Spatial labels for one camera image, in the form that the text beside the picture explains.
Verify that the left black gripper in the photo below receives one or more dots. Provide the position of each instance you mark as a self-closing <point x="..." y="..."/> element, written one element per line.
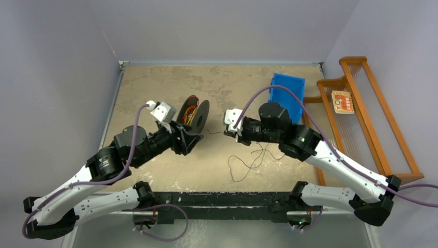
<point x="187" y="140"/>

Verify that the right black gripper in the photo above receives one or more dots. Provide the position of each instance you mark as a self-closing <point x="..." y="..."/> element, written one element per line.
<point x="243" y="138"/>

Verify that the black cable spool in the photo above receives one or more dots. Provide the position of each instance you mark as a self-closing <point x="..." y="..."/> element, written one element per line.
<point x="194" y="113"/>

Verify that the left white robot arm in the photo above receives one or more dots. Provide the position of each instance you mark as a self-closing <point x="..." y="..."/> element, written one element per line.
<point x="58" y="213"/>

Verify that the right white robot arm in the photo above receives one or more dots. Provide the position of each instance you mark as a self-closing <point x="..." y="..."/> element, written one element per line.
<point x="367" y="194"/>

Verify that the blue plastic bin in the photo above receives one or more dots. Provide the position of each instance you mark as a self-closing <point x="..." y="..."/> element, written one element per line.
<point x="297" y="86"/>

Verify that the orange patterned card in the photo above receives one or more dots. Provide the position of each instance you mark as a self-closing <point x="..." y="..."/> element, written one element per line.
<point x="342" y="102"/>

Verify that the orange wooden rack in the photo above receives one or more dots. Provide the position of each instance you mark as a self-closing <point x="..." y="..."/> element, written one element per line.
<point x="370" y="136"/>

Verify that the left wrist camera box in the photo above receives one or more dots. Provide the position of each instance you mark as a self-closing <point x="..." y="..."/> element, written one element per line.
<point x="162" y="112"/>

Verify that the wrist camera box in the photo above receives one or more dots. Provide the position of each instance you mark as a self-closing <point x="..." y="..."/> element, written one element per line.
<point x="162" y="112"/>
<point x="232" y="122"/>

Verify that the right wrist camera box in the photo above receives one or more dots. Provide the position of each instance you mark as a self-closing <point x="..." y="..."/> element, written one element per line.
<point x="232" y="122"/>

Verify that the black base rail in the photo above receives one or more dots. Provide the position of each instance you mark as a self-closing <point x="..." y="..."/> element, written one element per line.
<point x="277" y="207"/>

